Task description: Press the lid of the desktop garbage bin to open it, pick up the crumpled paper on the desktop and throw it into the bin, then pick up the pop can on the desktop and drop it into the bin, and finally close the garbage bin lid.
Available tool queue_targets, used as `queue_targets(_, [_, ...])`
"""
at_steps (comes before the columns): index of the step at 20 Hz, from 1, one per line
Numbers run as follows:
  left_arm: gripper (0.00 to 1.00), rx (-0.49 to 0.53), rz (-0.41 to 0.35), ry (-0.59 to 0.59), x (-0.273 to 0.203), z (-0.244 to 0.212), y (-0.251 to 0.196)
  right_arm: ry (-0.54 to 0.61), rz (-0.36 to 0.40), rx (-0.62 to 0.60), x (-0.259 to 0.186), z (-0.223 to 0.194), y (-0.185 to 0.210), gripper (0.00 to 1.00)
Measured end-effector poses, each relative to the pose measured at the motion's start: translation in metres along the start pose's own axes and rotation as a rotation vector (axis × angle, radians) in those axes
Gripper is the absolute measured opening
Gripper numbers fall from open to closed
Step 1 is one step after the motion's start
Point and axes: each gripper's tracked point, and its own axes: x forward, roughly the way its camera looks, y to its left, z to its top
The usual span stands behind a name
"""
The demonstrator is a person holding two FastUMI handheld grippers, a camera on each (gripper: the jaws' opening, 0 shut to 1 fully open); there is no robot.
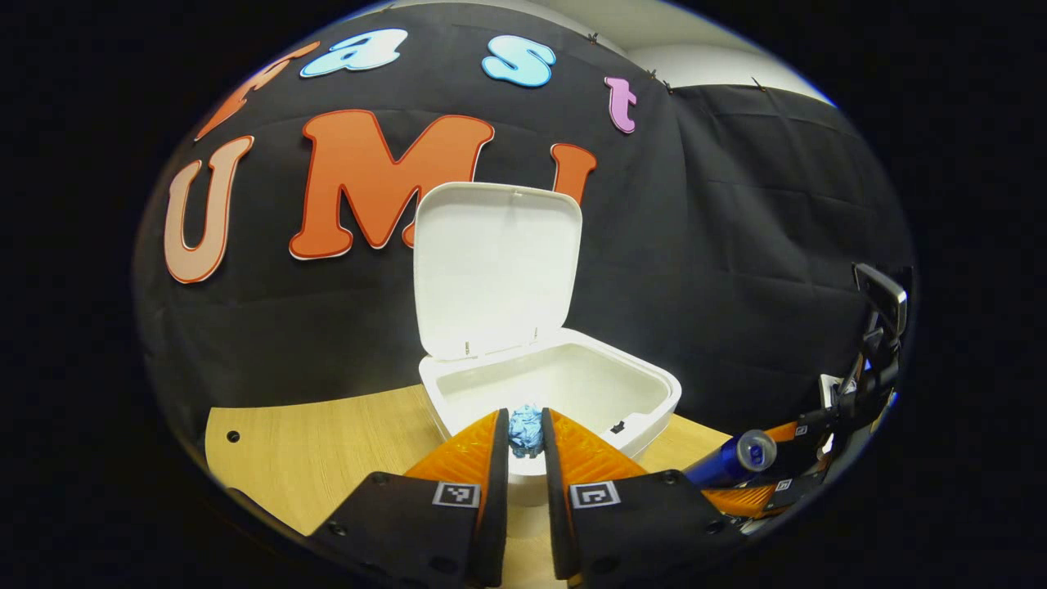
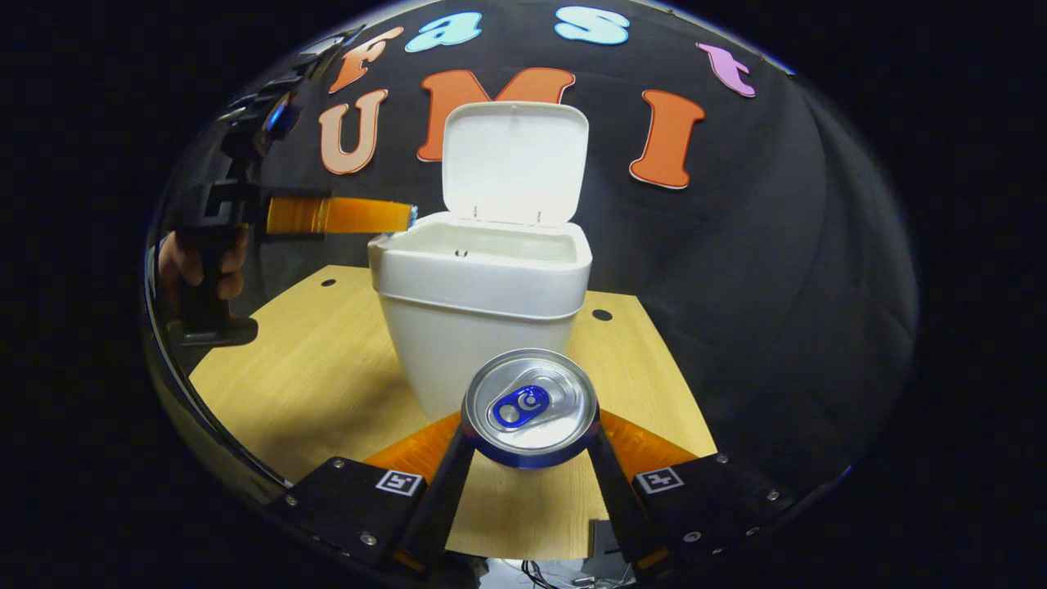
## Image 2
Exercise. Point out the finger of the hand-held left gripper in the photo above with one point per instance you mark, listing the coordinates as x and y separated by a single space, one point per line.
343 217

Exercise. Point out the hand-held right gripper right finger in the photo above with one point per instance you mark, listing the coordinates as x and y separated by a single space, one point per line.
613 499

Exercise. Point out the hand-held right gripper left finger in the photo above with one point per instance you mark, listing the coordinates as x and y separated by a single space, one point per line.
446 499

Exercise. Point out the silver blue pop can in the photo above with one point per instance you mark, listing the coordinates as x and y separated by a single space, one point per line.
532 409

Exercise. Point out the white desktop garbage bin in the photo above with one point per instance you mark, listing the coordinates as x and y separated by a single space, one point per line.
483 286

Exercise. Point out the wooden desktop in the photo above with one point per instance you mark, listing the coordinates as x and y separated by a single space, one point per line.
311 368

